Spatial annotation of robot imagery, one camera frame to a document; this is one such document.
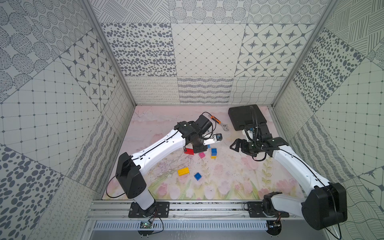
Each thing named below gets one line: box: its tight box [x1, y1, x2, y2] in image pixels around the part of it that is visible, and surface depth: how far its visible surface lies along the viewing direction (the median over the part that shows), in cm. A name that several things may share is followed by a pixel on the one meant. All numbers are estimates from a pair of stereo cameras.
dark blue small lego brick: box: [211, 148, 218, 156], surface depth 90 cm
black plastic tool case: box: [228, 104, 267, 131], surface depth 113 cm
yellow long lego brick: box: [178, 167, 190, 177], surface depth 87 cm
